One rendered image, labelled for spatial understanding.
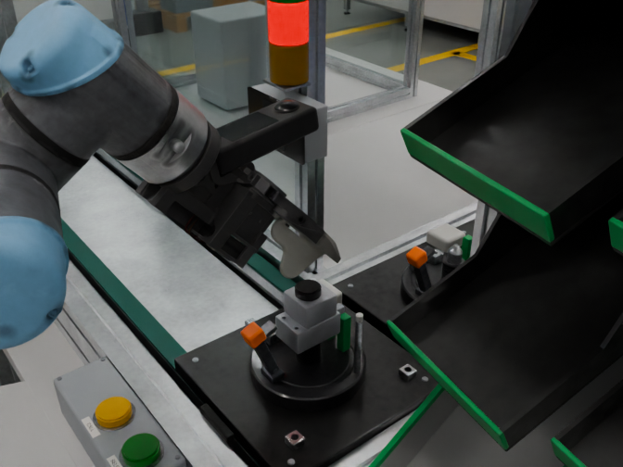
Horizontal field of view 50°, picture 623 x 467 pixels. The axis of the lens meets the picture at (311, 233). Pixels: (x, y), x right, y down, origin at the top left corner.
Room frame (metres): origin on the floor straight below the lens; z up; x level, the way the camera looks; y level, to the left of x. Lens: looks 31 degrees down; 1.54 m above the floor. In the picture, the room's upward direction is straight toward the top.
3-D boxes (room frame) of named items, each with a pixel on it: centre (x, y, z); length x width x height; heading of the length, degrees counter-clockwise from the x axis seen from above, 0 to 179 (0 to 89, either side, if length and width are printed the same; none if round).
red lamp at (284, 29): (0.84, 0.03, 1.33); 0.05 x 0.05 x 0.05
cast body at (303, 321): (0.63, 0.00, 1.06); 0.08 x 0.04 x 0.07; 128
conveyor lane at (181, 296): (0.87, 0.17, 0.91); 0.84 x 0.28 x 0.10; 38
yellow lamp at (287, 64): (0.84, 0.03, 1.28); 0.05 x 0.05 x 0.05
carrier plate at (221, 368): (0.62, 0.00, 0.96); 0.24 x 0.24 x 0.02; 38
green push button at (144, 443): (0.50, 0.18, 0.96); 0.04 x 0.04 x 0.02
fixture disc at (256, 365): (0.62, 0.00, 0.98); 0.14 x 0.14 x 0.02
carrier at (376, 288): (0.78, -0.20, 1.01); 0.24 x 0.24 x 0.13; 38
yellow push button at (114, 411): (0.55, 0.23, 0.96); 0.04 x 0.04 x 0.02
